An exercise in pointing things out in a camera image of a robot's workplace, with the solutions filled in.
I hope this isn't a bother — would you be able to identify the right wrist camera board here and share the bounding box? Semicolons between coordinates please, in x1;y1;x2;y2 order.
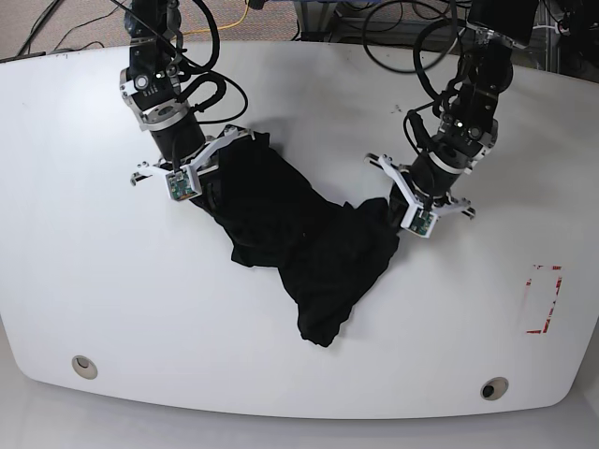
165;165;202;202

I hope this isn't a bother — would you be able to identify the right table grommet hole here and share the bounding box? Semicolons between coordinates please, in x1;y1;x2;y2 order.
480;377;509;401

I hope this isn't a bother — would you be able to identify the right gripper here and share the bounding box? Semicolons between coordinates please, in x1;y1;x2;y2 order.
130;125;255;213

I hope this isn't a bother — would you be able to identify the left table grommet hole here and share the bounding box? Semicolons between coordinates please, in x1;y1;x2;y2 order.
71;355;98;380

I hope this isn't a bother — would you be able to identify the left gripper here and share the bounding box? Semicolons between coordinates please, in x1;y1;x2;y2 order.
364;153;475;230

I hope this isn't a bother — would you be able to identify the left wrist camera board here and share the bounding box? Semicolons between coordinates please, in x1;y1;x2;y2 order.
401;205;438;239

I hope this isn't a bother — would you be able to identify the yellow cable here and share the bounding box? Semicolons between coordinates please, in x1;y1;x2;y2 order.
182;0;249;37

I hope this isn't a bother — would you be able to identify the table grommet hole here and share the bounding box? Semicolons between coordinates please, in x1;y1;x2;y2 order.
71;355;98;380
480;377;509;401

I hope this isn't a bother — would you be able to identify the black t-shirt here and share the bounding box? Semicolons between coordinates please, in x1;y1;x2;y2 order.
207;133;400;347

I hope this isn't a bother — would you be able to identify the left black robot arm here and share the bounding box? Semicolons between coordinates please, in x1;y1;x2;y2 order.
367;1;539;238

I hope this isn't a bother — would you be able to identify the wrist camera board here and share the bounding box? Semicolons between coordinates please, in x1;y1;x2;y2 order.
165;165;202;202
401;205;438;239

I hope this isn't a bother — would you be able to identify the red tape rectangle marker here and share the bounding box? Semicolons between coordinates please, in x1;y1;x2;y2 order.
520;265;563;335

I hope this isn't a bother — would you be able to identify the black floor cable left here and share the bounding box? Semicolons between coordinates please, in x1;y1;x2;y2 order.
18;0;127;55

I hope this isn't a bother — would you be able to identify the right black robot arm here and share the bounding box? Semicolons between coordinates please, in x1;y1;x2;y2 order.
119;1;251;209

